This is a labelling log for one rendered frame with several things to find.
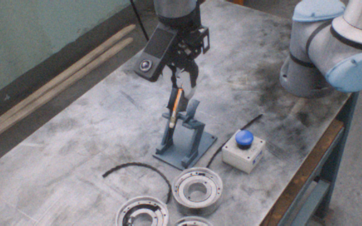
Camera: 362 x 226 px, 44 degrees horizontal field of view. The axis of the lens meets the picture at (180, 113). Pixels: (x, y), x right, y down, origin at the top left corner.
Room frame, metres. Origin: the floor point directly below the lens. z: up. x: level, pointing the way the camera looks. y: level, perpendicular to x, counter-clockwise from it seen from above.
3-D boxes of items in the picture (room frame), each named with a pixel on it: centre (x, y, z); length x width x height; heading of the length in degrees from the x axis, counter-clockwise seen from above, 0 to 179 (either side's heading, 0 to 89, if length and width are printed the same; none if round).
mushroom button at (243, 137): (0.67, -0.13, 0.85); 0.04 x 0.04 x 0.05
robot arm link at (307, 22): (0.92, -0.35, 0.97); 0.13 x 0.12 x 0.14; 11
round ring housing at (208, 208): (0.57, -0.02, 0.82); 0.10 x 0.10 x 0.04
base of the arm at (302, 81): (0.92, -0.35, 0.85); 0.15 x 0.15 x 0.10
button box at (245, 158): (0.67, -0.14, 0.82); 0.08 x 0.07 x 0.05; 139
